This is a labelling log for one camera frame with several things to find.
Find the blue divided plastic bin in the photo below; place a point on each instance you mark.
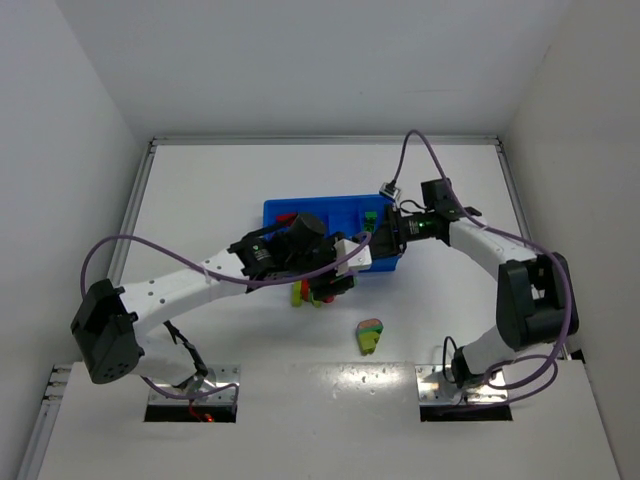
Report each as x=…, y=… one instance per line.
x=339, y=214

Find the metal base plate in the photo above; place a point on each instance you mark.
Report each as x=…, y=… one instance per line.
x=442, y=401
x=210, y=399

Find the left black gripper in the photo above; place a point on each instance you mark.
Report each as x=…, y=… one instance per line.
x=332, y=284

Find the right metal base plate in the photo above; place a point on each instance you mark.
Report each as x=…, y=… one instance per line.
x=442, y=401

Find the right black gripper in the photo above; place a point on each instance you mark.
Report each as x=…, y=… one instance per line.
x=391, y=232

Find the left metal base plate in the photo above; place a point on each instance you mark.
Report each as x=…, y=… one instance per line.
x=210, y=399

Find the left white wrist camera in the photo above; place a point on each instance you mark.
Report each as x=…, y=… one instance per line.
x=355, y=257

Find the striped red green lego stack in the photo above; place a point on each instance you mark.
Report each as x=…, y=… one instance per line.
x=301, y=293

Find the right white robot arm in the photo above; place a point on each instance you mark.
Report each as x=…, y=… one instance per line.
x=535, y=301

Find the red lego piece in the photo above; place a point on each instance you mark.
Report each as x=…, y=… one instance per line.
x=286, y=218

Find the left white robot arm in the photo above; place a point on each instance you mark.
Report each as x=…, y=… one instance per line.
x=125, y=330

